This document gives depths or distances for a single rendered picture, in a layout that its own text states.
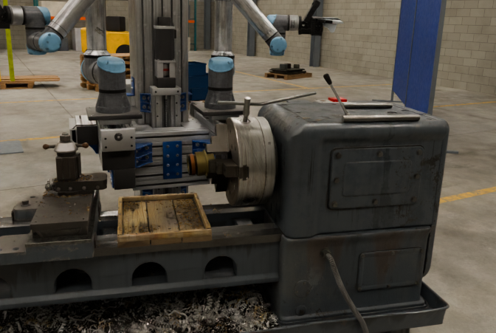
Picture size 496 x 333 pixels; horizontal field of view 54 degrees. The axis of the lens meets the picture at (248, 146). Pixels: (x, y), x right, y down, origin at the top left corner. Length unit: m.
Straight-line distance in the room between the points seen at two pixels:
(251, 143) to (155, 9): 0.99
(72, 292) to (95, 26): 1.15
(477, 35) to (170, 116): 11.64
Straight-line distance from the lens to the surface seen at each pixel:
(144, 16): 2.36
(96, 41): 2.30
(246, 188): 1.62
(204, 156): 1.68
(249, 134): 1.62
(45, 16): 2.21
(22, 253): 1.58
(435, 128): 1.77
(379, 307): 1.95
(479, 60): 13.43
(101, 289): 1.71
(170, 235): 1.60
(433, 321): 1.99
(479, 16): 13.52
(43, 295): 1.73
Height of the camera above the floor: 1.57
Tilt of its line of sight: 15 degrees down
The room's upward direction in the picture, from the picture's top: 2 degrees clockwise
